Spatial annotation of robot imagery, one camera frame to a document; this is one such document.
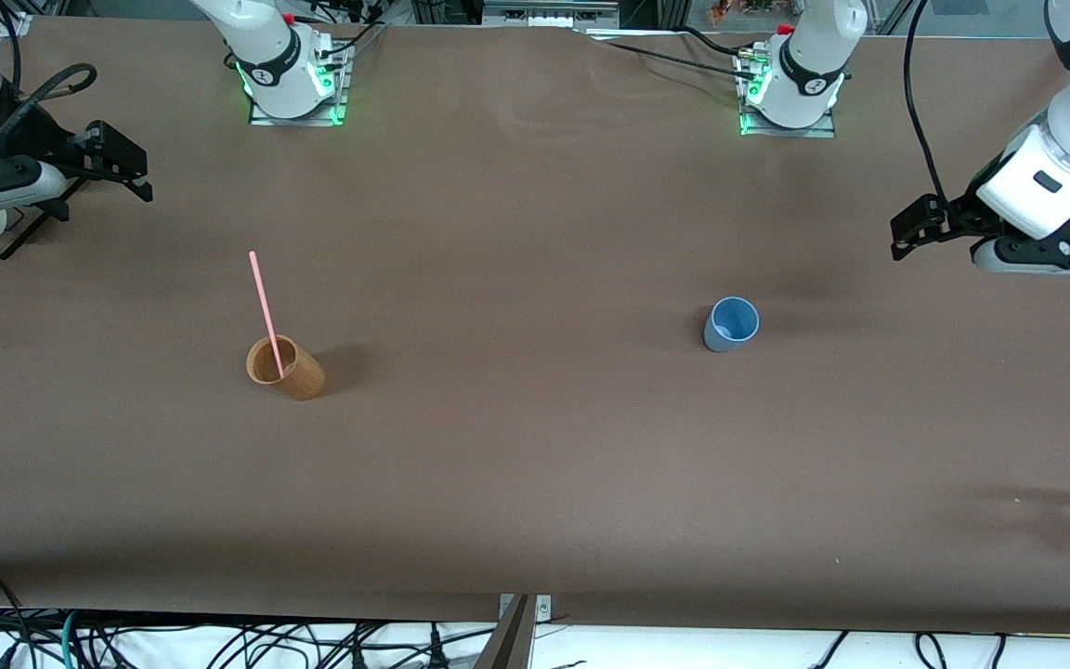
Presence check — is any black cable on table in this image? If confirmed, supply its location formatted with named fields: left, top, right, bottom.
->
left=591, top=26, right=761, bottom=83

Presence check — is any blue plastic cup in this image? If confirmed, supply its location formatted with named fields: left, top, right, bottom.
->
left=703, top=296, right=761, bottom=354

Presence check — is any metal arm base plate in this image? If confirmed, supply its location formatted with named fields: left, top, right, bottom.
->
left=249, top=37, right=351, bottom=127
left=736, top=45, right=839, bottom=139

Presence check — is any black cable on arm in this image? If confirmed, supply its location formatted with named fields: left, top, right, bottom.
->
left=0, top=62, right=98, bottom=161
left=904, top=0, right=951, bottom=207

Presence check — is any brown wooden cup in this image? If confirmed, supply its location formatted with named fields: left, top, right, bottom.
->
left=246, top=334, right=326, bottom=401

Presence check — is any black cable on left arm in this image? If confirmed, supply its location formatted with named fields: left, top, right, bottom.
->
left=904, top=0, right=951, bottom=207

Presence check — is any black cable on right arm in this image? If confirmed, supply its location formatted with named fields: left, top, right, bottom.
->
left=0, top=62, right=98, bottom=161

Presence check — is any metal table bracket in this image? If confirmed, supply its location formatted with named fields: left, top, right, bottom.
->
left=476, top=593, right=553, bottom=669

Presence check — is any aluminium frame profile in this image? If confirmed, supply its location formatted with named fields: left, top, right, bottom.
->
left=482, top=0, right=584, bottom=29

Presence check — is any pink straw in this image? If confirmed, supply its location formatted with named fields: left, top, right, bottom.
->
left=249, top=251, right=286, bottom=378

